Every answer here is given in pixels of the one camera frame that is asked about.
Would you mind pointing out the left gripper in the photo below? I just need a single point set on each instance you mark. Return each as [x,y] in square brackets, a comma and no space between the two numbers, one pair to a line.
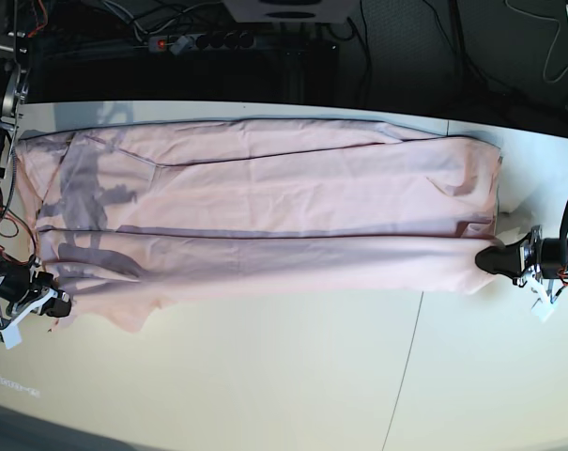
[544,266]

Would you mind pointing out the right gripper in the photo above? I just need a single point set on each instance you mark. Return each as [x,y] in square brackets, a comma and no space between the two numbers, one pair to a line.
[23,291]

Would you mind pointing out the pink T-shirt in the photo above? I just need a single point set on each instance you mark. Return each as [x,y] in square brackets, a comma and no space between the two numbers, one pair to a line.
[132,219]

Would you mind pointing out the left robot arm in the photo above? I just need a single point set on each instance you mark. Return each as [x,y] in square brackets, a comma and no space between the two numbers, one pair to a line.
[533,262]

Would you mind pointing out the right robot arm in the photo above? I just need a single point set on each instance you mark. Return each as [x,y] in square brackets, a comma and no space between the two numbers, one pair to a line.
[20,21]

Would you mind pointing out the white label sticker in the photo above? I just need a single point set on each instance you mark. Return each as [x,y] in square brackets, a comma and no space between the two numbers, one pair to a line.
[13,385]

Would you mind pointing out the black power adapter box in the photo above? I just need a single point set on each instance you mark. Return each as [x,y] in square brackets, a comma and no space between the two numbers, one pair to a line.
[323,50]

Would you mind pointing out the black power strip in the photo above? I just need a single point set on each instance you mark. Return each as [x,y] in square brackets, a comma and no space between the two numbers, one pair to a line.
[176,44]

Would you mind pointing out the grey box with oval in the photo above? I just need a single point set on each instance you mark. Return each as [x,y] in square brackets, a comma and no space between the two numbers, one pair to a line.
[290,11]

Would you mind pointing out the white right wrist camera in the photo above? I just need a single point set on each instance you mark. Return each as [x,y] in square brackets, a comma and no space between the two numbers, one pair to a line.
[10,335]

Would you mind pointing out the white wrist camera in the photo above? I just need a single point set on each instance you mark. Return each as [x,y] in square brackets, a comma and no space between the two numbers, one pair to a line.
[543,309]
[10,335]

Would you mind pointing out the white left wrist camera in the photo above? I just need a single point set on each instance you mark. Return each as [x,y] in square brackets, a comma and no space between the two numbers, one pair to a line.
[543,309]

